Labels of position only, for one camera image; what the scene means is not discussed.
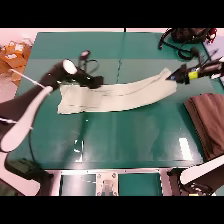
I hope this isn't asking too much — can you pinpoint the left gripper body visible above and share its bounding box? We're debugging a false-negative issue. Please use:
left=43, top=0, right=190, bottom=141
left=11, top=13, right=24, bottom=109
left=76, top=71, right=105, bottom=90

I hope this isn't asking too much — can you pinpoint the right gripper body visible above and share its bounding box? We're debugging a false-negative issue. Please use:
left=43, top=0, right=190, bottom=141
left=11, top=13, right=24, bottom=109
left=170, top=64, right=192, bottom=85

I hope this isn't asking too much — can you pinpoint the white garment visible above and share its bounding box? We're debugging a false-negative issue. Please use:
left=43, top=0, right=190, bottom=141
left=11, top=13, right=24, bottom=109
left=56, top=67, right=179, bottom=116

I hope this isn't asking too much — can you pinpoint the black bag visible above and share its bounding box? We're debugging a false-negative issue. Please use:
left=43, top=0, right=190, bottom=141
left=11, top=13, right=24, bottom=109
left=158, top=27, right=218, bottom=62

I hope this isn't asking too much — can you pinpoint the brown garment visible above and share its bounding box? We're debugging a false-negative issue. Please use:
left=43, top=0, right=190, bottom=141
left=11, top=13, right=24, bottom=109
left=183, top=92, right=224, bottom=162

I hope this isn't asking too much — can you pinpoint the brown cardboard box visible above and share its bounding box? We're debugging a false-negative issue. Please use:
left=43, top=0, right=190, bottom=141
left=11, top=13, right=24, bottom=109
left=0, top=39, right=33, bottom=85

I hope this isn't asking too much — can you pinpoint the silver frame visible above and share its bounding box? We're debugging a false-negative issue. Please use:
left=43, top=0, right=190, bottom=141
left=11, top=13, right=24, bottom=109
left=43, top=167, right=175, bottom=197

